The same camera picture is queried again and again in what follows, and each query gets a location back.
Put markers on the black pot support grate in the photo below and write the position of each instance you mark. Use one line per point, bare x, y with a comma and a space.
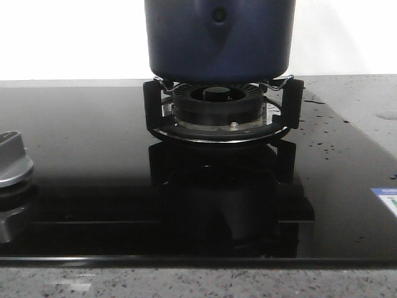
283, 98

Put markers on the dark blue cooking pot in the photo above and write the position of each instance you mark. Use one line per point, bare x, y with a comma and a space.
219, 42

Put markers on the black round gas burner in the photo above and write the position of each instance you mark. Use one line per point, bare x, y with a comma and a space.
225, 108

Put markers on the black glass stove top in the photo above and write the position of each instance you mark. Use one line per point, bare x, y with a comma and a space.
104, 192

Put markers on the silver stove control knob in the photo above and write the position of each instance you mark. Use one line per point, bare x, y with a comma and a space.
16, 166

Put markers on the blue energy label sticker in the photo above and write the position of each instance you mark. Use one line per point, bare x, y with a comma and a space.
388, 196

